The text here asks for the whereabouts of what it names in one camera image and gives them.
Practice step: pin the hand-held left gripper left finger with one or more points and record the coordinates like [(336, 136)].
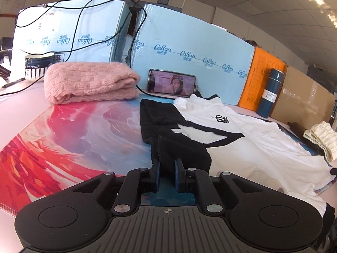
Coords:
[(157, 175)]

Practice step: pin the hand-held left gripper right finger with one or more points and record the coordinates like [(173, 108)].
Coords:
[(178, 175)]

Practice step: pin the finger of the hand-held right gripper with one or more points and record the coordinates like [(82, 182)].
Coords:
[(333, 171)]

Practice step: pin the white and black t-shirt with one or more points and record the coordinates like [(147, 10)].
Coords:
[(250, 137)]

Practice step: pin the cream knit sweater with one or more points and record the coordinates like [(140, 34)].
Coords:
[(320, 137)]

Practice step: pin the dark brown cloth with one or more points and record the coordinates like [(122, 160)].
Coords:
[(297, 129)]

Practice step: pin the brown cardboard box with tape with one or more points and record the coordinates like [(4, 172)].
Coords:
[(302, 102)]

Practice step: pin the colourful desk mat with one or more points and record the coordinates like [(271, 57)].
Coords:
[(79, 137)]

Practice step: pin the smartphone with lit screen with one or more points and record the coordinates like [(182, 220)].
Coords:
[(171, 83)]

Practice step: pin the dark blue vacuum bottle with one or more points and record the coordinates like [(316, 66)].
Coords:
[(270, 95)]

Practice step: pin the pink knit sweater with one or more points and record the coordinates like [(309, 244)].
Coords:
[(89, 81)]

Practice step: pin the orange cardboard box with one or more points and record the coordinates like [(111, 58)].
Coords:
[(260, 79)]

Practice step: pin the large light blue carton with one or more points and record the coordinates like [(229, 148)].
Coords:
[(189, 39)]

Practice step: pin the black pen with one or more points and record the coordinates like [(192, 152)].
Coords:
[(13, 82)]

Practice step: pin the light blue carton with label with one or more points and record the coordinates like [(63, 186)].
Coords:
[(65, 26)]

